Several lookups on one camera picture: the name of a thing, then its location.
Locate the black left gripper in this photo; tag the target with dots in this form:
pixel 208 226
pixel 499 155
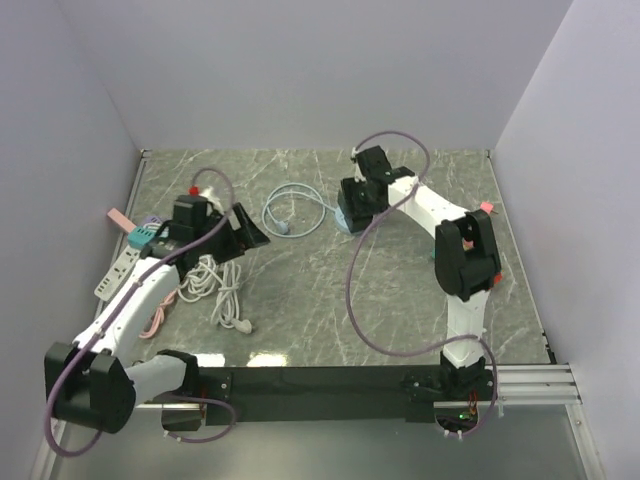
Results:
pixel 247 237

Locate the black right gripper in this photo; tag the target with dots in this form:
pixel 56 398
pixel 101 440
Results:
pixel 348 191

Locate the light blue round socket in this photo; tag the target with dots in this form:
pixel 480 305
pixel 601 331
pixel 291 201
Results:
pixel 342 224

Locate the purple USB power strip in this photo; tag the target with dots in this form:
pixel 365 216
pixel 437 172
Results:
pixel 152 221

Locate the teal USB power strip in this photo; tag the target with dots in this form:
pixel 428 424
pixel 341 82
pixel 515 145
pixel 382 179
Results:
pixel 142 235

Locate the pink triangular socket adapter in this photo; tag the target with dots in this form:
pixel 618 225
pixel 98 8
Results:
pixel 488 208

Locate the pink long power strip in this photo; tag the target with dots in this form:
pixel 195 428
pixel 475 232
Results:
pixel 121 221

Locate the white USB power strip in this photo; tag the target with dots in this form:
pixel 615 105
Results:
pixel 117 274

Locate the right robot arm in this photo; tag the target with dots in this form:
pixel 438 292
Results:
pixel 467 263

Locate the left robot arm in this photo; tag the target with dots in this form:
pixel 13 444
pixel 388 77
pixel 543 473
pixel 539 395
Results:
pixel 87 382

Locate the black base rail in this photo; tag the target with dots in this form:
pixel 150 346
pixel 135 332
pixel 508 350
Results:
pixel 407 392

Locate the aluminium frame rail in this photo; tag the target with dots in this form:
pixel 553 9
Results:
pixel 537 385

